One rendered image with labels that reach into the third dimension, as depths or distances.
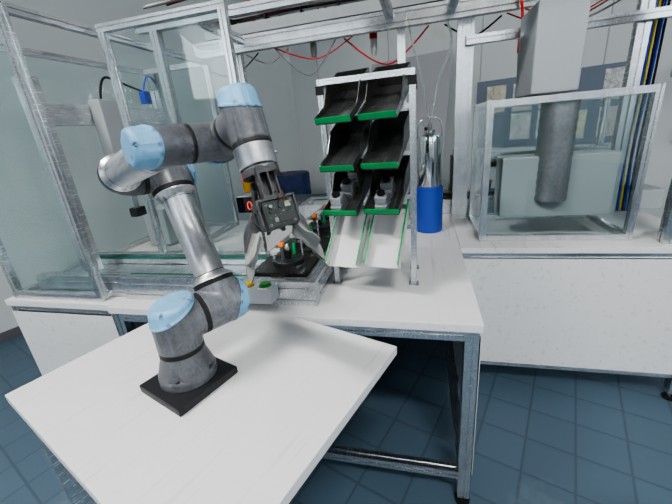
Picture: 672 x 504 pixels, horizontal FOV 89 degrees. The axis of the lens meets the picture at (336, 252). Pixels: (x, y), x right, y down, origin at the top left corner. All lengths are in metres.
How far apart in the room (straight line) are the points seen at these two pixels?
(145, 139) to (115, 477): 0.68
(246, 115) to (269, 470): 0.68
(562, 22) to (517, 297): 1.27
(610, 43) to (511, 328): 3.48
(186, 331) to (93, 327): 1.01
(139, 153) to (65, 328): 1.48
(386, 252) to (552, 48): 1.21
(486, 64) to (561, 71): 2.99
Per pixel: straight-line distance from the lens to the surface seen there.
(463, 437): 1.52
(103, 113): 2.17
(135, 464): 0.95
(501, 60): 4.94
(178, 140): 0.70
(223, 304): 0.99
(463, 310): 1.28
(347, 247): 1.33
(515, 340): 2.16
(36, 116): 1.73
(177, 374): 1.02
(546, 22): 2.01
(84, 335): 2.01
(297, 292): 1.31
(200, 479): 0.86
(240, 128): 0.66
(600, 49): 4.87
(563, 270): 2.01
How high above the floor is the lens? 1.49
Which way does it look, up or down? 20 degrees down
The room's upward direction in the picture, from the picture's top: 5 degrees counter-clockwise
